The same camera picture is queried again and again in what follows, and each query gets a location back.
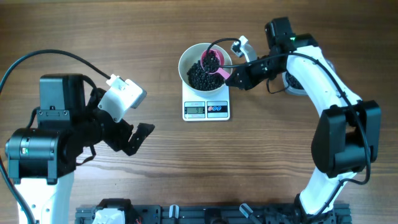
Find pink measuring scoop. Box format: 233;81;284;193
200;49;230;80

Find black beans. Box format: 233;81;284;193
187;61;224;91
202;51;220;73
285;72;303;90

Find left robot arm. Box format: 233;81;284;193
2;74;154;223

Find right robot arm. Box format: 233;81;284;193
226;17;381;223

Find white digital kitchen scale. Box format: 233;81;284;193
182;83;231;122

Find black beans in bowl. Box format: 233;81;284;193
187;61;224;91

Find white bowl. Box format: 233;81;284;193
178;43;227;96

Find clear plastic food container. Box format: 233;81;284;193
282;72;307;96

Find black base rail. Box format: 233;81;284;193
75;198;352;224

